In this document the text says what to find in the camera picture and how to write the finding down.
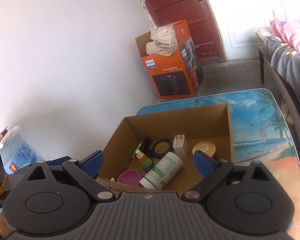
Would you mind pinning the blue water jug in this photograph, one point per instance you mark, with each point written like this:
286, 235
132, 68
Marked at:
15, 152

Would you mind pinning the beige crumpled cloth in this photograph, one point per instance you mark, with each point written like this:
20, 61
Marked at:
163, 41

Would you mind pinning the black car key fob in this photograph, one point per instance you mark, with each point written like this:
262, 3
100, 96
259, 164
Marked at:
145, 145

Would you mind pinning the green dropper bottle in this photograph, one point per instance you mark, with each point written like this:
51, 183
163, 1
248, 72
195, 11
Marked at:
146, 162

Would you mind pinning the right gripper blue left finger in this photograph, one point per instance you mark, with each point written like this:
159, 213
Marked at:
84, 173

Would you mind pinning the gold lid brown jar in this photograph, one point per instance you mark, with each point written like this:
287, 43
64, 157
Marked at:
207, 147

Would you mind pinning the orange Philips box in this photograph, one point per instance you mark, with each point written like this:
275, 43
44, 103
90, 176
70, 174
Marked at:
177, 76

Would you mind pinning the black electrical tape roll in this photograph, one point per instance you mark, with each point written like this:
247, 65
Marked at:
161, 148

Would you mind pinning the white vitamin bottle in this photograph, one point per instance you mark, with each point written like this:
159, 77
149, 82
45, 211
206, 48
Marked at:
162, 173

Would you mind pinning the purple plastic lid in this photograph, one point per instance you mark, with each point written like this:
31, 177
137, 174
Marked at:
130, 177

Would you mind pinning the white USB wall charger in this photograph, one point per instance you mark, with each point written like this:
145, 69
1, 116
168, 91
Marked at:
180, 146

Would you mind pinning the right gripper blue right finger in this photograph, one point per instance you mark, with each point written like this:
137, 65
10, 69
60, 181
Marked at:
215, 174

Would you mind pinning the large open cardboard box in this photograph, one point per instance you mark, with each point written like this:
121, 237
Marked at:
205, 123

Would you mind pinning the pink blanket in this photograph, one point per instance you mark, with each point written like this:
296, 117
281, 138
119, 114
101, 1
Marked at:
288, 31

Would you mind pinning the dark red wooden door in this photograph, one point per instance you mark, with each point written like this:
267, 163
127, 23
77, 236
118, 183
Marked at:
203, 29

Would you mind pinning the green glue stick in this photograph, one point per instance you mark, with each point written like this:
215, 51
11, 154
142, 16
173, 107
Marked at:
137, 148

